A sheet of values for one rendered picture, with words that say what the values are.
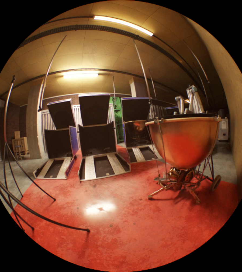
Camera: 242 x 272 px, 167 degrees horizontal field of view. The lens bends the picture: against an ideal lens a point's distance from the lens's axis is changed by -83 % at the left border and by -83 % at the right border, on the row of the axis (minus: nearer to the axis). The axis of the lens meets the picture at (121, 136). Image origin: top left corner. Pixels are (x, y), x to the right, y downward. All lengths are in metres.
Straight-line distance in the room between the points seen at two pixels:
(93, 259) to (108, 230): 0.31
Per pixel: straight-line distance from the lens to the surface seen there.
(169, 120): 0.46
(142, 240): 0.77
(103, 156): 2.07
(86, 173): 1.54
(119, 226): 0.81
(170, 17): 2.84
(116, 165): 1.62
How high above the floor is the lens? 0.75
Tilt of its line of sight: 5 degrees down
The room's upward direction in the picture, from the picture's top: 5 degrees counter-clockwise
